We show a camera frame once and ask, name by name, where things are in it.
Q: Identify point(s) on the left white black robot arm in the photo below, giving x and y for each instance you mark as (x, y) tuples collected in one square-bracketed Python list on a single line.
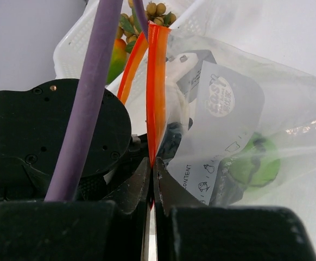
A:
[(32, 129)]

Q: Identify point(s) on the fake green avocado half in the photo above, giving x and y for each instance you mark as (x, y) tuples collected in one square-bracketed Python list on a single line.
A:
[(256, 165)]

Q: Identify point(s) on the fake orange green mango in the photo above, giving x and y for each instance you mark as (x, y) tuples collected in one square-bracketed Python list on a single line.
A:
[(118, 60)]

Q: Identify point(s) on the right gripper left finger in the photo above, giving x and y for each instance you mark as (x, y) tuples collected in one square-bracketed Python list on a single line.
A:
[(129, 237)]

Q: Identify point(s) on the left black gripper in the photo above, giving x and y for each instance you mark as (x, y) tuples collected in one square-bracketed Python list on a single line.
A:
[(170, 142)]

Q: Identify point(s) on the clear zip top bag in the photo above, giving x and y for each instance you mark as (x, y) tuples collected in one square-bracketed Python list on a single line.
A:
[(241, 94)]

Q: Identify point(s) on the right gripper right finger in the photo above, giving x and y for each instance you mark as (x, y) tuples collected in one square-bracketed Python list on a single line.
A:
[(178, 217)]

